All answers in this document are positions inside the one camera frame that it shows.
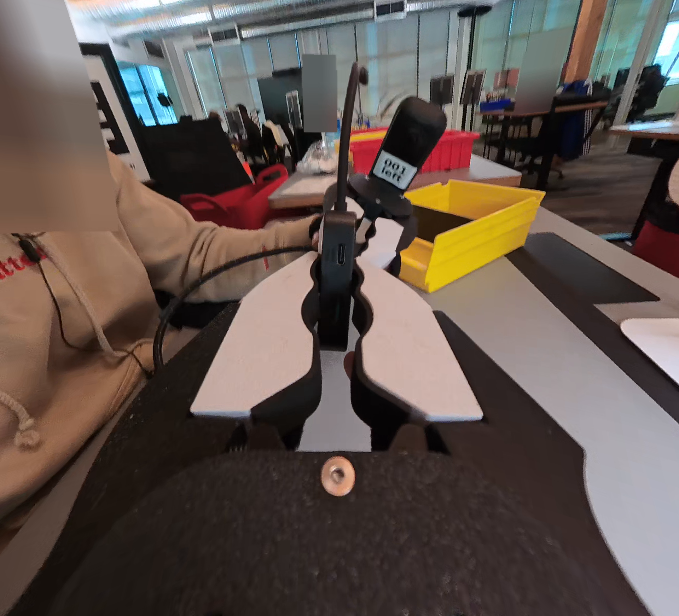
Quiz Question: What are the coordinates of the black panel on stand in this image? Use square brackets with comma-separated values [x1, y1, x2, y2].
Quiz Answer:
[460, 70, 487, 131]
[430, 74, 455, 109]

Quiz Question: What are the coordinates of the red storage crate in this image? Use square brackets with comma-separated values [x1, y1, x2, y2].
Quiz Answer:
[632, 221, 679, 278]

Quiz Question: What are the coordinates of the black framed marker sign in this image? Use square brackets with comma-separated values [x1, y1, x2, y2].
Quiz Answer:
[79, 42, 152, 183]

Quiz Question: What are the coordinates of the clear plastic bag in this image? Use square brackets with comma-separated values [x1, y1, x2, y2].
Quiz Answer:
[296, 140, 340, 175]

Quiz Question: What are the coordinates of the wooden top office desk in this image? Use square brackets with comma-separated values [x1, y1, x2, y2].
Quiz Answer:
[479, 99, 610, 190]
[609, 120, 679, 155]

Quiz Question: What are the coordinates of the white tablet stand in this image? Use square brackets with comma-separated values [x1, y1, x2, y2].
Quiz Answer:
[620, 318, 679, 384]

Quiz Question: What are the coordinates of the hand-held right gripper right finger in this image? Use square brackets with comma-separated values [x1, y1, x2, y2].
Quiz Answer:
[350, 260, 484, 451]

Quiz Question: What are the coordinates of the large black panel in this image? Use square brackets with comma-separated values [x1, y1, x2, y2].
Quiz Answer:
[139, 116, 253, 198]

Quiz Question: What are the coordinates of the dark grey hdmi adapter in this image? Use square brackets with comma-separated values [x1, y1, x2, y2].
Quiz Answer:
[317, 62, 369, 353]

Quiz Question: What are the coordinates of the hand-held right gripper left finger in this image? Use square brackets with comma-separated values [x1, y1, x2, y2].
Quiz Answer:
[190, 250, 323, 449]

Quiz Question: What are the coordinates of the black clip microphone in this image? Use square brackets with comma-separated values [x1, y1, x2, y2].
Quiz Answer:
[15, 233, 155, 378]

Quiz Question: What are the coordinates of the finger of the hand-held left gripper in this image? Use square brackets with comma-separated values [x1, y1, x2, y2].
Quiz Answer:
[366, 218, 405, 269]
[347, 198, 371, 246]

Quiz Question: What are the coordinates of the black floor lamp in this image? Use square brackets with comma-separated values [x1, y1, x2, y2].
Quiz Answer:
[457, 4, 492, 131]

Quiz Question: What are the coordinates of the person's beige hoodie torso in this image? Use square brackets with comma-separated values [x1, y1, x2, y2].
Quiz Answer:
[0, 230, 184, 540]

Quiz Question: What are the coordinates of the wooden pillar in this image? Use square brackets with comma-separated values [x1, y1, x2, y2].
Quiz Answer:
[563, 0, 628, 83]

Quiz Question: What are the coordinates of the yellow storage bin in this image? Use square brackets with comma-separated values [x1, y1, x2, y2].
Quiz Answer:
[398, 179, 546, 293]

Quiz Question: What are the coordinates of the dark grey cabinet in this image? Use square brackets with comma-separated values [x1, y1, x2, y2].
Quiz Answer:
[257, 69, 304, 124]

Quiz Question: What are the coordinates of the red ribbed bin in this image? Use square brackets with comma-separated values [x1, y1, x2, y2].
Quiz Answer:
[349, 128, 481, 176]

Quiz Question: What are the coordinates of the red tub with handles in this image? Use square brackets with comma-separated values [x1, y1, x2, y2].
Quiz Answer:
[179, 164, 290, 231]

